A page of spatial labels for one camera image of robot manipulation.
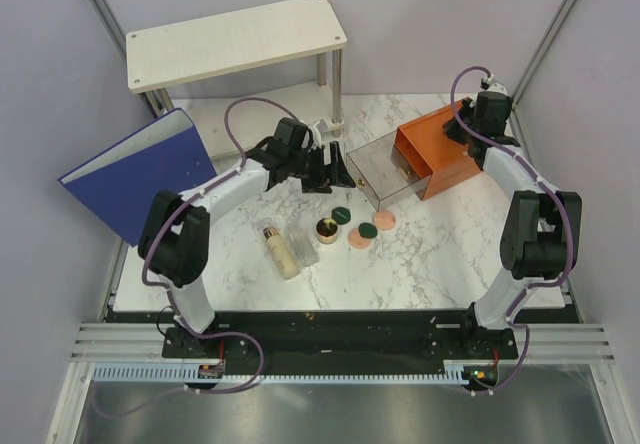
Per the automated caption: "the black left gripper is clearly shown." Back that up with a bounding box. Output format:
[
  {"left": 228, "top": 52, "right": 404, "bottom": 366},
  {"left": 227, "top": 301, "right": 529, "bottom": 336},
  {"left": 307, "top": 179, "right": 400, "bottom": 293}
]
[{"left": 288, "top": 142, "right": 354, "bottom": 194}]

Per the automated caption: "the transparent drawer with gold knob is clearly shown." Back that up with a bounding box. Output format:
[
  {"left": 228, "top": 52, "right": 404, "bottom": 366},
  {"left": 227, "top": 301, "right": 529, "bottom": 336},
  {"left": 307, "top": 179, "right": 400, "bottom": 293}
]
[{"left": 346, "top": 133, "right": 431, "bottom": 211}]

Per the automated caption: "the orange drawer organizer box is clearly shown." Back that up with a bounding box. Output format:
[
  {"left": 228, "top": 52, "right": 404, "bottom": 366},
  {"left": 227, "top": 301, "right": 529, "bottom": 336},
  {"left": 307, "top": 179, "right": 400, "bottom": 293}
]
[{"left": 394, "top": 105, "right": 481, "bottom": 200}]

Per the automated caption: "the gold round jar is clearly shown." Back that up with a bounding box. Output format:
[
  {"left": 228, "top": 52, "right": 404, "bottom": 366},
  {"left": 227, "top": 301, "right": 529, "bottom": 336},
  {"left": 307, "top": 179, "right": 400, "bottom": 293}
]
[{"left": 315, "top": 218, "right": 339, "bottom": 245}]

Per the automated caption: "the clear lotion bottle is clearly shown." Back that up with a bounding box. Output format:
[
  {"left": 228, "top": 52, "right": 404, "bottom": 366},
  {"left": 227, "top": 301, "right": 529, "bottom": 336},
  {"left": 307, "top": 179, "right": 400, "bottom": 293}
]
[{"left": 286, "top": 223, "right": 319, "bottom": 268}]

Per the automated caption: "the cream foundation bottle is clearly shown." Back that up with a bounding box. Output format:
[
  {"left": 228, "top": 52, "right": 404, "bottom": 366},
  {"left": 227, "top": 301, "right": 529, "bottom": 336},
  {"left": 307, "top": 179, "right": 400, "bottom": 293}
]
[{"left": 258, "top": 218, "right": 300, "bottom": 280}]

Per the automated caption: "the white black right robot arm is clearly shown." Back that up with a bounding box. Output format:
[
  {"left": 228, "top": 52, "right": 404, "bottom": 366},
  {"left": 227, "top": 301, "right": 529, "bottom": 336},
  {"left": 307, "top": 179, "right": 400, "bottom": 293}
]
[{"left": 443, "top": 90, "right": 582, "bottom": 358}]

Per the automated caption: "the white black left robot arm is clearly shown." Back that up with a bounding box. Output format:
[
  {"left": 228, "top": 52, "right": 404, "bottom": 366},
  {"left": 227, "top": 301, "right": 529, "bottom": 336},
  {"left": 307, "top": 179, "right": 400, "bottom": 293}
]
[{"left": 137, "top": 117, "right": 356, "bottom": 357}]

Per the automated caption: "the white two-tier shelf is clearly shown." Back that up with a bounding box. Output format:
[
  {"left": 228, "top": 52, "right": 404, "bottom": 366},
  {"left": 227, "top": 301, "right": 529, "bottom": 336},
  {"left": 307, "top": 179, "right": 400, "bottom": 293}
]
[{"left": 126, "top": 0, "right": 347, "bottom": 159}]

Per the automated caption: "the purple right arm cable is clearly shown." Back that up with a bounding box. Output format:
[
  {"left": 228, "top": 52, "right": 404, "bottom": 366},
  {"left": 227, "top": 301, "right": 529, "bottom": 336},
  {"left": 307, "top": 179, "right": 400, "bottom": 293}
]
[{"left": 449, "top": 65, "right": 574, "bottom": 398}]

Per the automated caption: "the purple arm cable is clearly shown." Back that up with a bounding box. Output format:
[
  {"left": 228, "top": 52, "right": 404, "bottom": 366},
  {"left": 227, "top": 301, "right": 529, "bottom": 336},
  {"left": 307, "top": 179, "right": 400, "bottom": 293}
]
[
  {"left": 449, "top": 65, "right": 574, "bottom": 398},
  {"left": 92, "top": 97, "right": 301, "bottom": 420}
]

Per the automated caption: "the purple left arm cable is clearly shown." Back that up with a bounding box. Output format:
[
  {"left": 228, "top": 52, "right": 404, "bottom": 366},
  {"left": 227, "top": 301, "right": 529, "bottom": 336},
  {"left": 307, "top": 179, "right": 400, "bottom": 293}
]
[{"left": 92, "top": 97, "right": 301, "bottom": 420}]

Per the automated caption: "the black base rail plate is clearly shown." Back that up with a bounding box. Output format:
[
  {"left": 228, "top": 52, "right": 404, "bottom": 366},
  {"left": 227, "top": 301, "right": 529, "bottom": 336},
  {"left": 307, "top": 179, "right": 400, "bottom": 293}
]
[{"left": 106, "top": 310, "right": 518, "bottom": 375}]

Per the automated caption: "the blue ring binder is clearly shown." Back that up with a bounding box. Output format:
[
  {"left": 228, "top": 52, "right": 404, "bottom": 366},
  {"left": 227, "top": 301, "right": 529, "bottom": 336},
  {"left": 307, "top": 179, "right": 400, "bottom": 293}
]
[{"left": 58, "top": 108, "right": 216, "bottom": 247}]

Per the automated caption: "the light blue cable duct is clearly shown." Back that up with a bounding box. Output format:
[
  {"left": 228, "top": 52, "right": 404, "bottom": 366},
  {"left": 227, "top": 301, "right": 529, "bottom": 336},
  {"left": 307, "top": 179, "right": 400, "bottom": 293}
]
[{"left": 91, "top": 362, "right": 498, "bottom": 385}]

